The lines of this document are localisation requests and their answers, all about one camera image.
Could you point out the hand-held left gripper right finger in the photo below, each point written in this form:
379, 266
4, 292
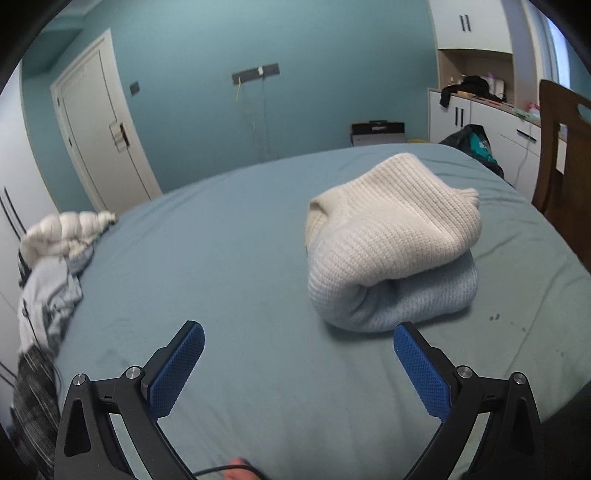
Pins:
422, 369

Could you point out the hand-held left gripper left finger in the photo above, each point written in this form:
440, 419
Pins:
178, 369

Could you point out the white and blue knit sweater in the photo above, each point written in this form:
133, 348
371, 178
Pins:
392, 230

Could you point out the person's left hand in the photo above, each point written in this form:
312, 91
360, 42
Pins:
242, 470

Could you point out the bed with teal sheet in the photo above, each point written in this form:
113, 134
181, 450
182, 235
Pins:
207, 258

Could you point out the dark plaid garment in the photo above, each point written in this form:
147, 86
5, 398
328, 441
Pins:
32, 406

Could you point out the light grey garment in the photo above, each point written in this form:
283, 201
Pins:
46, 295

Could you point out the white puffer jacket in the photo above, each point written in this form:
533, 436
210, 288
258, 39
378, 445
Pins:
60, 233

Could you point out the dark bag with teal cloth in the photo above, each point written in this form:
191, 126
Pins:
475, 145

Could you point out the black and white box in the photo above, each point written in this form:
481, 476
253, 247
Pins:
377, 134

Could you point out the white low cabinet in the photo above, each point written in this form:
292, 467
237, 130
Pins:
503, 138

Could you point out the brown wooden chair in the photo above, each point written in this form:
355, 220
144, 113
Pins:
549, 152

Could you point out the white door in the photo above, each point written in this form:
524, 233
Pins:
101, 124

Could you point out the pink packet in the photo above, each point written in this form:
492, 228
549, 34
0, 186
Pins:
533, 110

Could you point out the black garment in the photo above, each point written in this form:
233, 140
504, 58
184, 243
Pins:
473, 86

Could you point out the window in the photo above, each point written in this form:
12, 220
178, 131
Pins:
558, 46

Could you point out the grey wall switch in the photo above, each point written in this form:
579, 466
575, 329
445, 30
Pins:
134, 88

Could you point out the grey wall socket strip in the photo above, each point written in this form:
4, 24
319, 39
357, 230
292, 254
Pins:
256, 73

